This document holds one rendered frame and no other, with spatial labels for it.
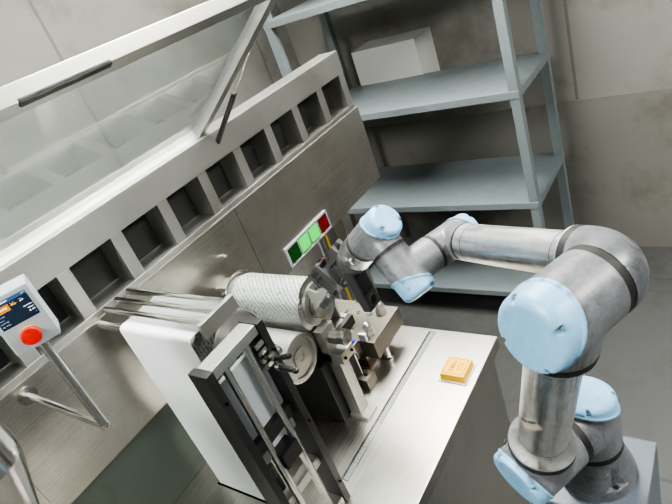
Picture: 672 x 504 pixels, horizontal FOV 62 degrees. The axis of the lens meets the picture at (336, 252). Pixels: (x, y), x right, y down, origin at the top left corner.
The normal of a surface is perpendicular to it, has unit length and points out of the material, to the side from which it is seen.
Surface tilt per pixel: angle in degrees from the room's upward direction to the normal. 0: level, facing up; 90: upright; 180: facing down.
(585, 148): 90
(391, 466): 0
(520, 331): 83
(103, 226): 90
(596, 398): 8
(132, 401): 90
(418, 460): 0
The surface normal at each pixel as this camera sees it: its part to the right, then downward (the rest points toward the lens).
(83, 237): 0.80, 0.02
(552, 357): -0.81, 0.40
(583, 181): -0.50, 0.57
